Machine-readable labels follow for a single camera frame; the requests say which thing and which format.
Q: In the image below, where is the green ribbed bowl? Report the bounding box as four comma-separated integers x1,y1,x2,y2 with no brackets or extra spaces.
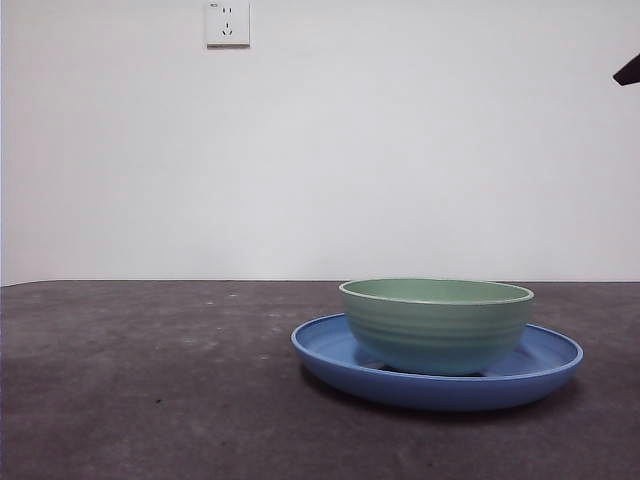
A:
338,277,536,376

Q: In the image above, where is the blue round plate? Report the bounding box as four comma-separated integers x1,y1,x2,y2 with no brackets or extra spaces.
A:
290,313,585,412

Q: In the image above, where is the white wall socket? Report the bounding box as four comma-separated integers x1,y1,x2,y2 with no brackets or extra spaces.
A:
205,0,251,50

